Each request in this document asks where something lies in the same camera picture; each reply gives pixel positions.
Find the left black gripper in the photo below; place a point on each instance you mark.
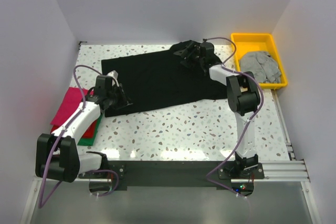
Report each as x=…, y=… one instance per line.
x=124, y=100

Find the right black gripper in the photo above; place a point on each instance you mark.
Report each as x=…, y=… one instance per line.
x=192, y=48

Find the black t shirt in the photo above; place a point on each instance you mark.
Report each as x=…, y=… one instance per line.
x=158, y=80

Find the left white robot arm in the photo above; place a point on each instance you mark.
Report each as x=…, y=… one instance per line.
x=57, y=155

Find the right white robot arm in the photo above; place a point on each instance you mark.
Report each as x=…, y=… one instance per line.
x=245, y=99

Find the pink folded t shirt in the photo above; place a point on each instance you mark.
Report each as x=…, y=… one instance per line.
x=68, y=106

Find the red folded t shirt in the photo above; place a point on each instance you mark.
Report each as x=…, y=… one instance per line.
x=89, y=133

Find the green folded t shirt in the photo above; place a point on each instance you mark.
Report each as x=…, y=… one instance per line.
x=89, y=141

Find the yellow plastic bin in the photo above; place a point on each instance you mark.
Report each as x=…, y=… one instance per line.
x=246, y=42

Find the grey t shirt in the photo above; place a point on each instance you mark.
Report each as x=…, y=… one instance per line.
x=260, y=63

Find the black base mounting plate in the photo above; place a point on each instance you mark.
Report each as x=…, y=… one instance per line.
x=181, y=174

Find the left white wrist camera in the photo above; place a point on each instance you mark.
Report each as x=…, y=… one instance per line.
x=113, y=74

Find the aluminium frame rail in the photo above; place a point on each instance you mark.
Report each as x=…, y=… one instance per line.
x=202, y=132

